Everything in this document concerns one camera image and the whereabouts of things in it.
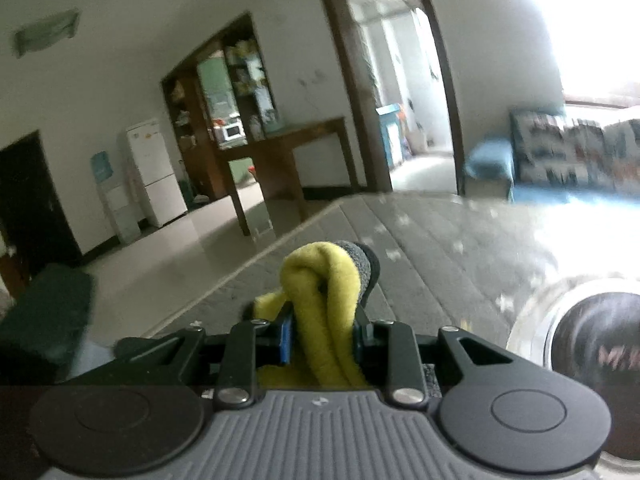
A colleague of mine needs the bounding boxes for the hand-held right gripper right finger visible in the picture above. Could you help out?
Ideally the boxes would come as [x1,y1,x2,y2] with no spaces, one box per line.
[352,310,526,408]

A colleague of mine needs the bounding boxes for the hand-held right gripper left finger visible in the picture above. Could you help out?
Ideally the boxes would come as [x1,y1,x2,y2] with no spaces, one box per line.
[115,307,296,408]

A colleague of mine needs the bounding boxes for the yellow and grey cleaning cloth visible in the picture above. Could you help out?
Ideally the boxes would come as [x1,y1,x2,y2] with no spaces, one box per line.
[252,241,381,391]

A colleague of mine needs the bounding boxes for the dark wooden shelf cabinet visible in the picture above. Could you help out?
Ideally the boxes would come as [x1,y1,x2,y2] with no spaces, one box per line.
[161,12,281,201]

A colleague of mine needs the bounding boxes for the dark wooden desk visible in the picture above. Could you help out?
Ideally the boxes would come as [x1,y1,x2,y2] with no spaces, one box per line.
[217,116,361,236]

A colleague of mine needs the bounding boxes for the blue cabinet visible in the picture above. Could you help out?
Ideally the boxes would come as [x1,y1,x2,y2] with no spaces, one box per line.
[376,102,405,168]

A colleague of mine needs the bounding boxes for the white refrigerator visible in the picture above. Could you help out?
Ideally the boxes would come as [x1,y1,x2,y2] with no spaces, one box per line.
[124,119,188,228]

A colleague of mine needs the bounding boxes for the white water dispenser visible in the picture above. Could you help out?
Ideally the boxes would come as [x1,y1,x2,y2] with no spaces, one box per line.
[91,151,141,246]

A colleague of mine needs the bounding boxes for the blue sofa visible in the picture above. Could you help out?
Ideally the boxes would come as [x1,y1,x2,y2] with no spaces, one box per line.
[465,105,640,206]

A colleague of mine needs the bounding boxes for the dark green block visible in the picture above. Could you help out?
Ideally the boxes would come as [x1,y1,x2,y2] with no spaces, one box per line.
[0,264,95,378]

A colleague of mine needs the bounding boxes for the round black induction cooktop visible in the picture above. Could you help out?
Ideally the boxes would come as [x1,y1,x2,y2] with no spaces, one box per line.
[507,275,640,480]

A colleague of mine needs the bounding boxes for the dark door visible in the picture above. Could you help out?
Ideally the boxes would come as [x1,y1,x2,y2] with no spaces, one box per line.
[0,130,83,281]

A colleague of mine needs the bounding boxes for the brown wooden door frame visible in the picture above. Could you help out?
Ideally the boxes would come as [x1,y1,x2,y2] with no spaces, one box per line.
[314,0,466,196]

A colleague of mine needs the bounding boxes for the green wall picture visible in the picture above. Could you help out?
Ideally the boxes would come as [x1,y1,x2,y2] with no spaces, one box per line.
[12,8,81,58]

